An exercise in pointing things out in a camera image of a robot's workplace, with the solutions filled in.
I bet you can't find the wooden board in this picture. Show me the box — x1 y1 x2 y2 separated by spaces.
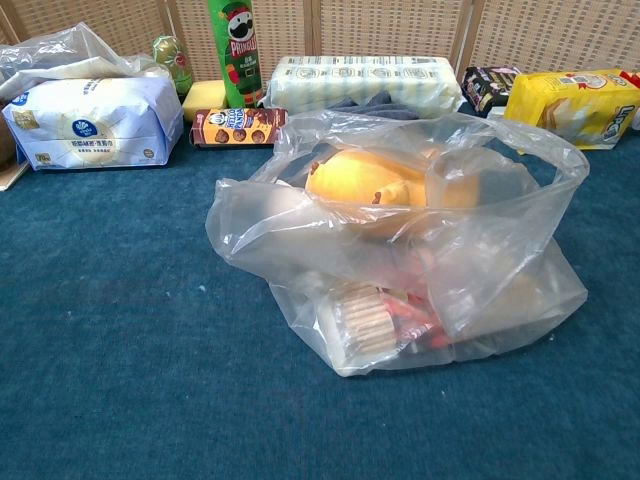
0 160 31 192

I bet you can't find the rattan folding screen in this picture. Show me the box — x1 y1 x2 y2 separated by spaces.
0 0 640 84

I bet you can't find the long white paper roll pack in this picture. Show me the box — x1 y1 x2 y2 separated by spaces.
263 54 464 120

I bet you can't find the clear plastic shopping bag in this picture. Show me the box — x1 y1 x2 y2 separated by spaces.
205 110 590 379

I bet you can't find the red snack packet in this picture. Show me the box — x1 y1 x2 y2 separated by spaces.
382 249 451 351

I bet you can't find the Hello Panda biscuit box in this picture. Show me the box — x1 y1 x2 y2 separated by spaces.
192 107 290 148

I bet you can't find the bamboo chopsticks pack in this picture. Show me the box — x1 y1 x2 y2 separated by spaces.
319 282 401 366

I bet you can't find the yellow plush toy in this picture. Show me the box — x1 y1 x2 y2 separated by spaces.
259 148 481 224

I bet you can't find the yellow snack package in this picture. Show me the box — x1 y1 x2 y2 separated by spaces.
503 69 640 151

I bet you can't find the yellow sponge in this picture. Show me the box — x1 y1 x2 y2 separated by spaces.
181 81 229 123

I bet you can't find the brown capybara plush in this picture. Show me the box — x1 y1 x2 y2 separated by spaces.
0 117 19 166

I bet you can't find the green Pringles can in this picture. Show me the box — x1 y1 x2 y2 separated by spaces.
207 0 265 110

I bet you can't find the crumpled clear bag with items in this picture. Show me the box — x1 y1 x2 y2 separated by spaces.
0 22 171 101

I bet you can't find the blue felt table cover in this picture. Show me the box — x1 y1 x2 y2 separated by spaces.
0 99 640 480

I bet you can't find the black snack packet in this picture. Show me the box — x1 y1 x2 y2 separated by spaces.
460 65 524 119

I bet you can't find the white blue tissue pack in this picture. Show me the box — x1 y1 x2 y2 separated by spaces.
2 75 185 172

